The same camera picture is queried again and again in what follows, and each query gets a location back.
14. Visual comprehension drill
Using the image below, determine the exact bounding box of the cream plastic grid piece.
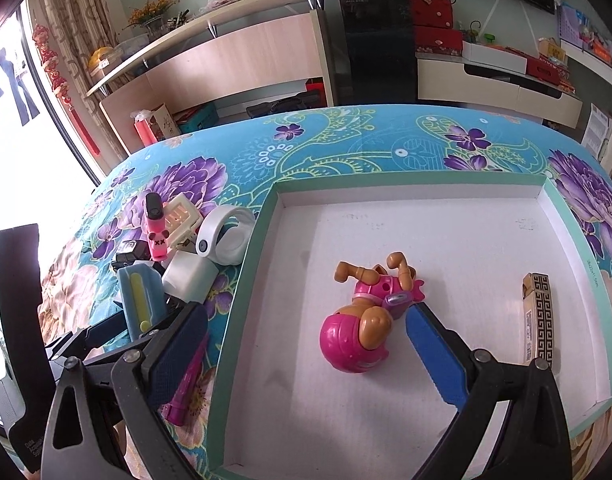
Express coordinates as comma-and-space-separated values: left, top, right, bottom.
163, 195, 203, 251

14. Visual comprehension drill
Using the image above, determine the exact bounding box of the yellow flower bouquet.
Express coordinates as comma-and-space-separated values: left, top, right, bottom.
123, 0, 179, 36

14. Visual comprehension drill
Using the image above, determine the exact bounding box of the red knot decoration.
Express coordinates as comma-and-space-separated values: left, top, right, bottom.
32, 24, 101, 155

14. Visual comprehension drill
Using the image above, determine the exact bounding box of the white cardboard box green rim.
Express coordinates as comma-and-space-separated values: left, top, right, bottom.
206, 172, 612, 480

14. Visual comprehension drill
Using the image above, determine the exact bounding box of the black adapter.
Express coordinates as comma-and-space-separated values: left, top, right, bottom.
111, 241, 154, 273

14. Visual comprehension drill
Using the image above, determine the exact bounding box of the wooden shelf unit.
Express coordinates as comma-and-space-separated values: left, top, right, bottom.
85, 0, 337, 156

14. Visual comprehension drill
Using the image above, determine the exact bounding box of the beige paper bag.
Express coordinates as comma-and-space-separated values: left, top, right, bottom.
151, 104, 182, 141

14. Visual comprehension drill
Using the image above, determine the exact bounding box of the white calendar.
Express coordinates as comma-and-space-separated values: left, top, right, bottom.
583, 104, 612, 158

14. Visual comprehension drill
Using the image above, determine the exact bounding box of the blue case yellow stripe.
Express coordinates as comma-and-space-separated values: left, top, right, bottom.
117, 264, 168, 338

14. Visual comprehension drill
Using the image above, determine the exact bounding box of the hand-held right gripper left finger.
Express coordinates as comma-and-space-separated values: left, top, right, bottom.
38, 301, 212, 480

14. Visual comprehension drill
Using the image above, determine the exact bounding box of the black cabinet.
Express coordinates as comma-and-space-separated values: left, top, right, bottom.
334, 0, 418, 107

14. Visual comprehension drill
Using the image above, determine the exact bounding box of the white television stand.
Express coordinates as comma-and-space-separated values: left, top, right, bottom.
417, 52, 584, 128

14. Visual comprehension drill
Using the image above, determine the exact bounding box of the gold patterned lighter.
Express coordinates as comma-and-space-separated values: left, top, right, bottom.
522, 272, 562, 373

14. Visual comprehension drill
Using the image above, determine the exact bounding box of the flat red box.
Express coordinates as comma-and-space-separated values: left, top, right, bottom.
527, 55, 569, 86

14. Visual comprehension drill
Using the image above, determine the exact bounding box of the red handbag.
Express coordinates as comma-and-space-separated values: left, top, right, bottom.
407, 0, 454, 28

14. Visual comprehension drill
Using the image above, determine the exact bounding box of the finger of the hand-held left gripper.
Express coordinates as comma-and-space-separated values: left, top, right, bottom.
158, 297, 192, 323
45, 316, 132, 361

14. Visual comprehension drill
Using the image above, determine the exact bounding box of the flat white box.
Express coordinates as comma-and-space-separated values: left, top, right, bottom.
461, 40, 528, 73

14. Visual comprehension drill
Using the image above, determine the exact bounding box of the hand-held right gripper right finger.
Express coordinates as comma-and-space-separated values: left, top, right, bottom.
405, 302, 573, 480

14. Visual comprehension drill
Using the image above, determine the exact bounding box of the teal crate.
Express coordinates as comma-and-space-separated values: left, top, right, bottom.
178, 102, 221, 133

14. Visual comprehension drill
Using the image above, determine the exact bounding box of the pink dog toy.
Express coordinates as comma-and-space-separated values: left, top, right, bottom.
319, 251, 426, 373

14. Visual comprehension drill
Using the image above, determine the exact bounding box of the white cube case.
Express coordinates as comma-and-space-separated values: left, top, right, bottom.
162, 251, 218, 303

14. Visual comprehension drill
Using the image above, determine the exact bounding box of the red gift box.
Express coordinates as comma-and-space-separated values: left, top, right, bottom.
415, 26, 464, 57

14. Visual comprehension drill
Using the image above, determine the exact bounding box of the white desk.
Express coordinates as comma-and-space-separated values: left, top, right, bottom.
558, 2, 612, 171

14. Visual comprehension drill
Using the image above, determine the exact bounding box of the patterned curtain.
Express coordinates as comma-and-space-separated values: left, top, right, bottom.
41, 0, 132, 161

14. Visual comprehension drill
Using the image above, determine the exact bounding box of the black bag under shelf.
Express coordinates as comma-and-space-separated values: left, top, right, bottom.
246, 92, 327, 121

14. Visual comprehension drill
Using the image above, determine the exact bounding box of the white watch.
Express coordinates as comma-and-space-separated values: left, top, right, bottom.
195, 206, 257, 266

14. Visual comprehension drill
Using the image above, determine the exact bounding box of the pink bear lighter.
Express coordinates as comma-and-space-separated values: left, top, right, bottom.
144, 192, 170, 262

